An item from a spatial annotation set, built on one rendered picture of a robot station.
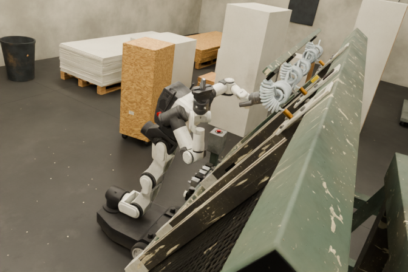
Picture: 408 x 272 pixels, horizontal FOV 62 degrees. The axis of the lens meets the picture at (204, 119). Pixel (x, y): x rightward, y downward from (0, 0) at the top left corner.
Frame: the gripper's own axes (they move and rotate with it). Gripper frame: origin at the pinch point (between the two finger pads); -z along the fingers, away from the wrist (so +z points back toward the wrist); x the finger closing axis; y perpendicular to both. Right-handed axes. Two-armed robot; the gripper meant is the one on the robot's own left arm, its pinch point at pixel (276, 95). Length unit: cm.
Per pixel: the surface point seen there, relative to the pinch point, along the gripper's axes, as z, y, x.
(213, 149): 66, -11, 41
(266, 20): 53, -203, -48
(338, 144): -58, 162, -27
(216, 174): 30, 56, 31
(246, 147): 7, 56, 14
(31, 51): 429, -160, -98
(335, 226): -59, 185, -25
